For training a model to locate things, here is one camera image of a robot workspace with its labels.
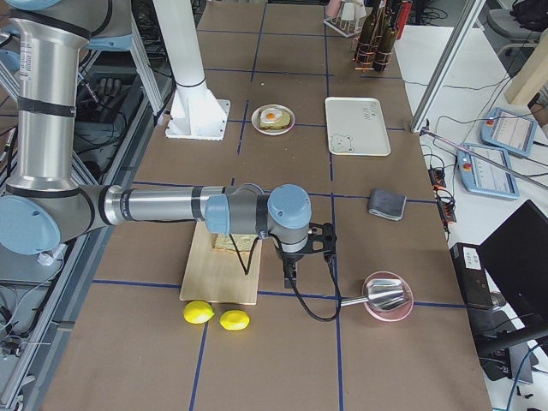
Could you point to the long metal pointer stick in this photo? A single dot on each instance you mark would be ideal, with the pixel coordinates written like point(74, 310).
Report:
point(426, 131)

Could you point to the aluminium frame post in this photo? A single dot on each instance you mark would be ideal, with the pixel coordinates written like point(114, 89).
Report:
point(455, 42)

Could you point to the yellow lemon left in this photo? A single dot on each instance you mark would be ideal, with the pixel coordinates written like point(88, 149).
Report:
point(198, 312)

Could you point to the pink bowl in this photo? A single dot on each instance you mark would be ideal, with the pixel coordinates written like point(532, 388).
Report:
point(400, 313)

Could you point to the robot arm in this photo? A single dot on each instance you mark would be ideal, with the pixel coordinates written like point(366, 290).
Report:
point(43, 207)

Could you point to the fried egg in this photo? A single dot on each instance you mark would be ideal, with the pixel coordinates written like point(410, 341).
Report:
point(270, 115)

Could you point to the yellow lemon right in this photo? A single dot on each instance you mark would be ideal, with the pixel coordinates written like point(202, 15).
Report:
point(234, 320)

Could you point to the bread slice on plate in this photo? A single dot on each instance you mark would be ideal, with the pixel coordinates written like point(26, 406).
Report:
point(283, 123)

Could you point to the white round plate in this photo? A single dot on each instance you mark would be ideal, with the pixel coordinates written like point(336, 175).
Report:
point(255, 119)

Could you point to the wooden cutting board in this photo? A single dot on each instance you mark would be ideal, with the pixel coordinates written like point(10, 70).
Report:
point(218, 275)

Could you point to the copper wire bottle rack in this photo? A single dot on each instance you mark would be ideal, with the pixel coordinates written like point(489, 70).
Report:
point(371, 57)

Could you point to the dark green wine bottle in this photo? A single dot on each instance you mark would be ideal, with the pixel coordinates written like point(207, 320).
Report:
point(366, 41)

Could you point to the metal scoop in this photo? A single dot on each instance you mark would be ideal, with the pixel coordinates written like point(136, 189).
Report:
point(381, 294)

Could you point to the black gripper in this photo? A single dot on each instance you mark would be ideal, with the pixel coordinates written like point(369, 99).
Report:
point(290, 258)

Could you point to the far teach pendant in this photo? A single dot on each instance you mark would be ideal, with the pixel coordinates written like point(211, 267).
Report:
point(510, 131)

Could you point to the grey folded cloth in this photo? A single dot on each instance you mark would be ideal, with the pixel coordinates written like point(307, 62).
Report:
point(387, 204)

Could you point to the cream bear tray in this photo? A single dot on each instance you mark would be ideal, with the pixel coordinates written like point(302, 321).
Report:
point(355, 127)

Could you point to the bread slice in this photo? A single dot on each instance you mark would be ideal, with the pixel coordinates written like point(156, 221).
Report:
point(283, 123)
point(233, 243)

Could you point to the teach pendant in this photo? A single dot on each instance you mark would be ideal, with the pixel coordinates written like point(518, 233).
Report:
point(510, 131)
point(479, 177)

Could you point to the black laptop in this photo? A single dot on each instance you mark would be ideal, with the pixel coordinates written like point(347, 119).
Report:
point(514, 256)

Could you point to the white wire cup rack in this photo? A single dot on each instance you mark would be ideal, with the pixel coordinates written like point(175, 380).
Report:
point(345, 17)

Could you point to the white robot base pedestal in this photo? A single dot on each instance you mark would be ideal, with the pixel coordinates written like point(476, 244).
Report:
point(195, 114)

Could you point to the near teach pendant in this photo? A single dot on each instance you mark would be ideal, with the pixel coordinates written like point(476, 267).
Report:
point(479, 177)

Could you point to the yellow lemon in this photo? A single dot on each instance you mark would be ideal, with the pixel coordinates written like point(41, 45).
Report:
point(198, 312)
point(234, 320)

